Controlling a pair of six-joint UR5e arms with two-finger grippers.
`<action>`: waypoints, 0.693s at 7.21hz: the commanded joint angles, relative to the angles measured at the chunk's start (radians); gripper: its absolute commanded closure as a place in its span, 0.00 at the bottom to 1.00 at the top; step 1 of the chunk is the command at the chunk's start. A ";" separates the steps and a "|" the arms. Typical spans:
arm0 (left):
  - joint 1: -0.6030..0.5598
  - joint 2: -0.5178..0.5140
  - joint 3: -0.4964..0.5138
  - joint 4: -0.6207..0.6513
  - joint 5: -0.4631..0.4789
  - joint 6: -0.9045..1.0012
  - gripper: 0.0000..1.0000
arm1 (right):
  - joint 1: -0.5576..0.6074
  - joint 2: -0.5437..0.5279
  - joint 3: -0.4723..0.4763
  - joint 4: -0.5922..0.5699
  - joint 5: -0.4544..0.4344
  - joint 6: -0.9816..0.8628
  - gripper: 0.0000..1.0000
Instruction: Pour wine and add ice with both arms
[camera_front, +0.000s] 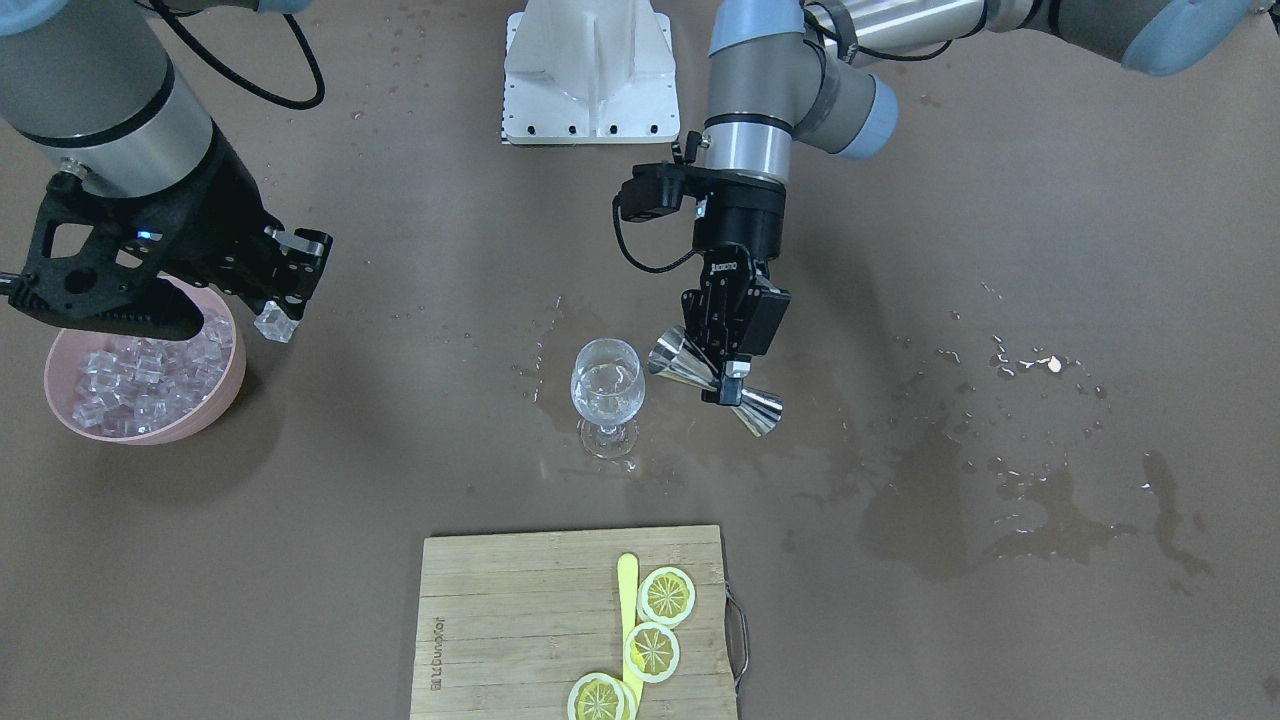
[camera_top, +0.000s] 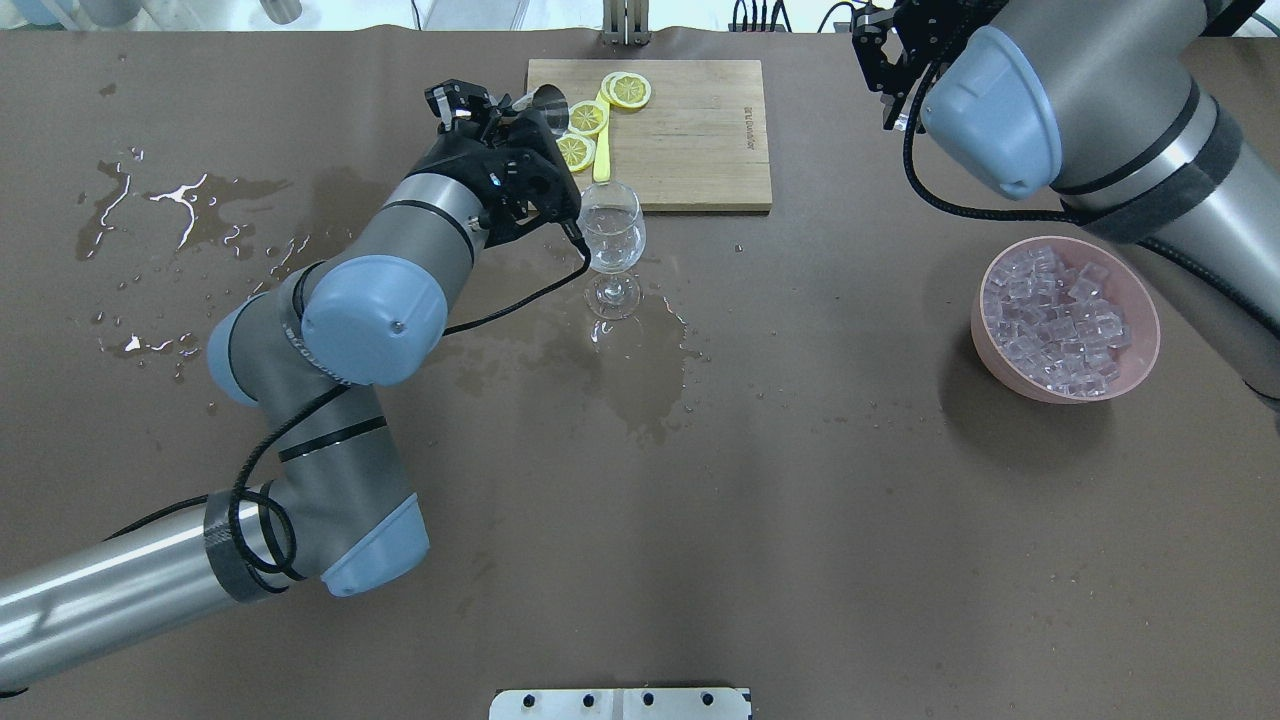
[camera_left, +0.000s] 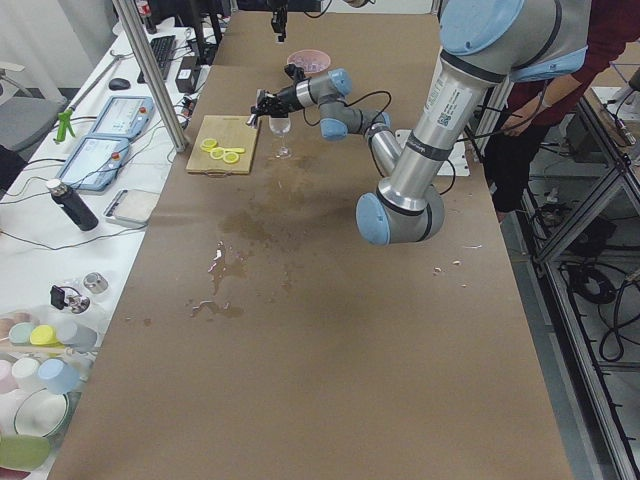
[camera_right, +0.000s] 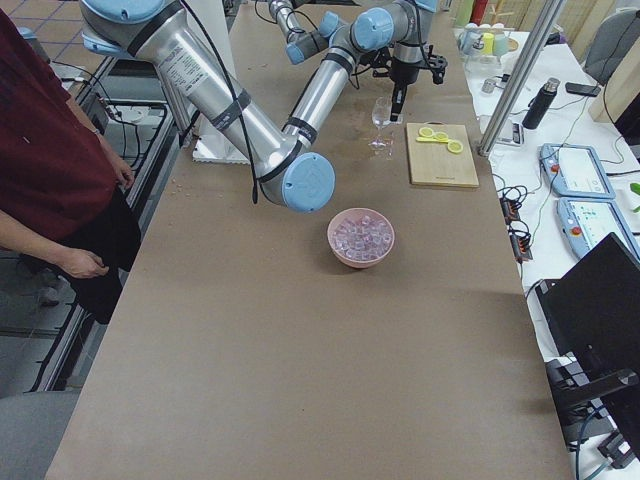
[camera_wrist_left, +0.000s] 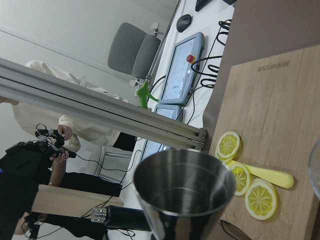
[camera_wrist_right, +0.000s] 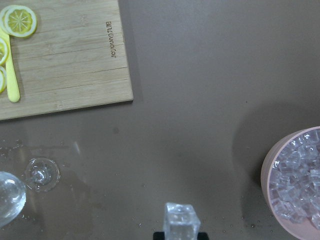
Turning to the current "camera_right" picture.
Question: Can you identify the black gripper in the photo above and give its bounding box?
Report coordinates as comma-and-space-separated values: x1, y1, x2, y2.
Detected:
370, 43, 448, 123

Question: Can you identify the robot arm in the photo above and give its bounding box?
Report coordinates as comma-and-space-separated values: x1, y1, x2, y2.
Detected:
80, 1, 447, 212
267, 0, 347, 65

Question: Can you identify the clear wine glass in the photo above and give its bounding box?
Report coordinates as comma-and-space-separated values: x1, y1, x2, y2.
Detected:
369, 97, 392, 151

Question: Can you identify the pile of clear ice cubes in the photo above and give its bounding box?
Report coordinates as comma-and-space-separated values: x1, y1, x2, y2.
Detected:
329, 214, 394, 262

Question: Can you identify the lemon slice middle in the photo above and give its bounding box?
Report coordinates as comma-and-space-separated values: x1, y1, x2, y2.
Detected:
433, 131, 449, 142

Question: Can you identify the yellow plastic knife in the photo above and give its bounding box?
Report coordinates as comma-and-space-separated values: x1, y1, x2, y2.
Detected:
415, 136, 450, 144

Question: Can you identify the lemon slice near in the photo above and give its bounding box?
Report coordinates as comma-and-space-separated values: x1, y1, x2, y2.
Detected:
447, 140, 464, 154

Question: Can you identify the bamboo cutting board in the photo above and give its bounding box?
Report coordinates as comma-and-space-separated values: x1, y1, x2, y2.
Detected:
406, 123, 479, 188

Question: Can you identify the yellow cup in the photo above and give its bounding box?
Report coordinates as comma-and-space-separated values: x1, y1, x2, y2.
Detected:
475, 31, 495, 56

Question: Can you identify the black water bottle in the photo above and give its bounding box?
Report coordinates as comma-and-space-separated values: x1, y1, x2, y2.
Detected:
522, 77, 560, 130

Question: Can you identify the pink bowl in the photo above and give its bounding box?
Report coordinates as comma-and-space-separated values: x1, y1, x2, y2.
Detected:
327, 207, 395, 269

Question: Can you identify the teach pendant upper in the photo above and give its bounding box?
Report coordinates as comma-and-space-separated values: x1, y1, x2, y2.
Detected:
539, 143, 616, 200

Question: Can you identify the teach pendant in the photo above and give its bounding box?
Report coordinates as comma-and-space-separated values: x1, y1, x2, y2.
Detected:
556, 197, 639, 259
539, 143, 616, 200

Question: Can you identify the teach pendant lower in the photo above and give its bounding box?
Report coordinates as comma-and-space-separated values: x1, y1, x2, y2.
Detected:
556, 197, 639, 259

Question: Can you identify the black monitor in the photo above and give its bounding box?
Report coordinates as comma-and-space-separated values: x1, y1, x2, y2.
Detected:
538, 233, 639, 452

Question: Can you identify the person in red shirt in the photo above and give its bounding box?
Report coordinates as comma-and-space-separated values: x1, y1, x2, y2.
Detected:
1, 15, 141, 324

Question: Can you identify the aluminium frame post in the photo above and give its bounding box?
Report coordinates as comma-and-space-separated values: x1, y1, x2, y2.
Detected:
477, 0, 565, 158

